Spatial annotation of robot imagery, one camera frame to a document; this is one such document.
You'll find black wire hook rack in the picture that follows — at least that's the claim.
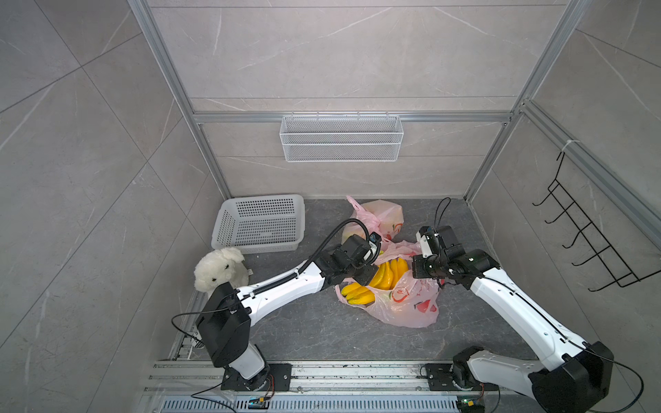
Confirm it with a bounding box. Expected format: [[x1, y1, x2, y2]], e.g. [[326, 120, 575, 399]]
[[532, 151, 660, 293]]

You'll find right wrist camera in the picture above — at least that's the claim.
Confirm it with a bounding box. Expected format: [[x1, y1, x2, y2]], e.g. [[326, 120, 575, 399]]
[[416, 225, 437, 258]]

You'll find white wire mesh shelf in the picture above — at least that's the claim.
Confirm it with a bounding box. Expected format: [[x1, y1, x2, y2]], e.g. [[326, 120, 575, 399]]
[[279, 115, 404, 163]]

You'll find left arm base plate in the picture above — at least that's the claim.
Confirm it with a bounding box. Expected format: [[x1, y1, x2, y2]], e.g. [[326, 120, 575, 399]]
[[220, 363, 293, 392]]

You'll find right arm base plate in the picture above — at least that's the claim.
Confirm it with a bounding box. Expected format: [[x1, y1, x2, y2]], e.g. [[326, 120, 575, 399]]
[[418, 361, 499, 392]]

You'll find aluminium mounting rail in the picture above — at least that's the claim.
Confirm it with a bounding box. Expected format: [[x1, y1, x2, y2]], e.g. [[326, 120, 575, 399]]
[[133, 361, 542, 412]]

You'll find pink strawberry plastic bag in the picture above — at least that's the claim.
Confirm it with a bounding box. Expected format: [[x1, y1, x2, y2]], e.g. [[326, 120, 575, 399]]
[[335, 241, 440, 328]]

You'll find white plush toy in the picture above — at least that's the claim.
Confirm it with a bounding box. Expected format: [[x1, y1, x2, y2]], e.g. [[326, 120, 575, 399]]
[[194, 247, 252, 294]]

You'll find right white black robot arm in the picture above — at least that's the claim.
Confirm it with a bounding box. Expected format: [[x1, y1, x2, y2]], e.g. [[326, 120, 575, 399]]
[[412, 197, 620, 412]]

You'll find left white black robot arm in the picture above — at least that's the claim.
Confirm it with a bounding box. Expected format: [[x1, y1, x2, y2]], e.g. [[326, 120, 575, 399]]
[[188, 218, 381, 390]]

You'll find orange yellow banana bunch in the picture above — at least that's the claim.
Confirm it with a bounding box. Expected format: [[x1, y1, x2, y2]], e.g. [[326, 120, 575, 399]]
[[341, 257, 410, 306]]

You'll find white plastic basket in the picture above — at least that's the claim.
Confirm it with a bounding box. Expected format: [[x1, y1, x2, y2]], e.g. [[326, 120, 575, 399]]
[[211, 194, 305, 255]]

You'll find pink plastic bag front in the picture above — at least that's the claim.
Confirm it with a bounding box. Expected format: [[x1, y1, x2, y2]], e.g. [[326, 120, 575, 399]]
[[346, 195, 404, 244]]

